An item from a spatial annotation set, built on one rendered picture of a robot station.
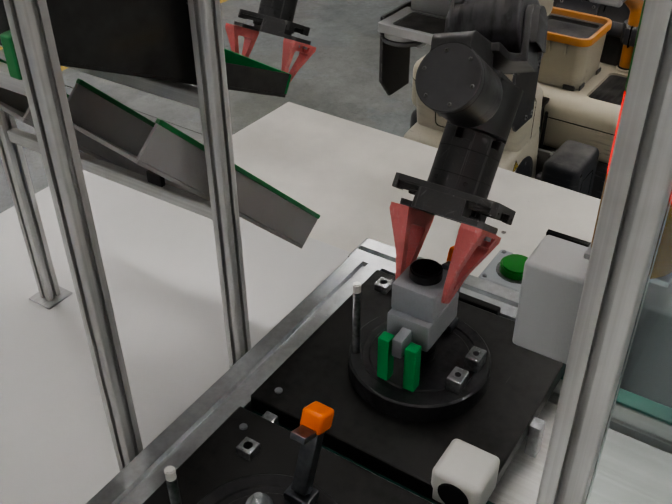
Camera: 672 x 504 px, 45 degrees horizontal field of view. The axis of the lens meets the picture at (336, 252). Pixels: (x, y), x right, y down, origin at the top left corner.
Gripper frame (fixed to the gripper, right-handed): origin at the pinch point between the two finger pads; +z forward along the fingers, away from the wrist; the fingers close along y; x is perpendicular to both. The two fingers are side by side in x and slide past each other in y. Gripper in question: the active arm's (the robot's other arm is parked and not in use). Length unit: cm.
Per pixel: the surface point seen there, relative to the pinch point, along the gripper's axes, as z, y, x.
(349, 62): -67, -167, 269
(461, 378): 7.0, 5.4, 2.4
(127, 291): 15.4, -44.9, 14.9
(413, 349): 5.6, 1.5, -1.5
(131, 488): 24.6, -15.1, -13.1
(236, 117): -24, -177, 210
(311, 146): -12, -46, 52
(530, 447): 11.5, 12.4, 7.7
